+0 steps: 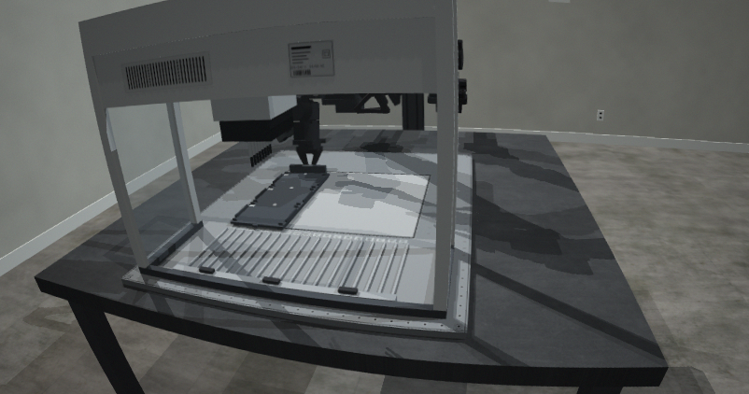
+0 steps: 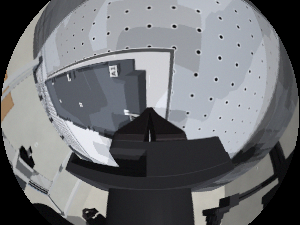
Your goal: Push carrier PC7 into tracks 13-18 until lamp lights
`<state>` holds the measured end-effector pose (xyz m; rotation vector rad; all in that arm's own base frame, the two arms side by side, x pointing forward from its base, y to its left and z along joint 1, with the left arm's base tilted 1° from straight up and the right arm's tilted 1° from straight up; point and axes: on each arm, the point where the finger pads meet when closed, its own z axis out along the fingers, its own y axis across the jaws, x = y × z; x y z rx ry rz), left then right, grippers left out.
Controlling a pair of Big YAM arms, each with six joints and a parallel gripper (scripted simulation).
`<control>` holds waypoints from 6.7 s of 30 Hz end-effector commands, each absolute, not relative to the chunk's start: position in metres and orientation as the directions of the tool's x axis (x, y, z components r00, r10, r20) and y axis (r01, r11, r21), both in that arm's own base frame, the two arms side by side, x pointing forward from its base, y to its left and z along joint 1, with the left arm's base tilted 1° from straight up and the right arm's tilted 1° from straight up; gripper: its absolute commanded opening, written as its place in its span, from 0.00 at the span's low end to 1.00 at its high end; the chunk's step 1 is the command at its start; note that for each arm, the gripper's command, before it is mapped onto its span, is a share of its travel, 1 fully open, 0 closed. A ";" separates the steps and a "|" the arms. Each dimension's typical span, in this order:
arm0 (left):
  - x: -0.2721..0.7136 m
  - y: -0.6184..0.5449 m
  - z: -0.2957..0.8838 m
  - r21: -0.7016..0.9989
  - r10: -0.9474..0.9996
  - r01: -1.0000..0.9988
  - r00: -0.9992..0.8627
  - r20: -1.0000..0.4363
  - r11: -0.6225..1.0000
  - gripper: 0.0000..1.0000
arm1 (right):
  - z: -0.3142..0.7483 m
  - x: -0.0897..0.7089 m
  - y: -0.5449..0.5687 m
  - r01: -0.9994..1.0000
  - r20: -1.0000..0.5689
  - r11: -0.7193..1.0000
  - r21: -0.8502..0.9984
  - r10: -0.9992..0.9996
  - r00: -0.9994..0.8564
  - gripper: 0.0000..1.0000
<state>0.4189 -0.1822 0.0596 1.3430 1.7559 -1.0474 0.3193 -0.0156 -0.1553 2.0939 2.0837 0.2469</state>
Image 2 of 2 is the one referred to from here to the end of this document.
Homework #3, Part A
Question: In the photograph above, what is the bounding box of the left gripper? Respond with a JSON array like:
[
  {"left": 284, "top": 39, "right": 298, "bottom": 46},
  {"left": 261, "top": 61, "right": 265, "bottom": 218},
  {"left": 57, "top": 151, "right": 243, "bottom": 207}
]
[{"left": 82, "top": 208, "right": 106, "bottom": 225}]

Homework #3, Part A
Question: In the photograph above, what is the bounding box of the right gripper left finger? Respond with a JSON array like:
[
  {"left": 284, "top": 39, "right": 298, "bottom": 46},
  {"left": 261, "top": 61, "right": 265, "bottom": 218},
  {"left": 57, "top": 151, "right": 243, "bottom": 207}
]
[{"left": 112, "top": 108, "right": 150, "bottom": 141}]

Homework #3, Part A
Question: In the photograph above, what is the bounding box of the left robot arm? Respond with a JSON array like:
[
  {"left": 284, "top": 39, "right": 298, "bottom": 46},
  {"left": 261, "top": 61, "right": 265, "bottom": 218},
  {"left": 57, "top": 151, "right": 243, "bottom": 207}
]
[{"left": 203, "top": 209, "right": 230, "bottom": 225}]

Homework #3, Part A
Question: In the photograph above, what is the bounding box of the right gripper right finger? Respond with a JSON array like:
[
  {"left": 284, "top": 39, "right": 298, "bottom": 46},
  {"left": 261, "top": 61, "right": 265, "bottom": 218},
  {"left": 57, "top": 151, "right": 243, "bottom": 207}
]
[{"left": 150, "top": 107, "right": 187, "bottom": 141}]

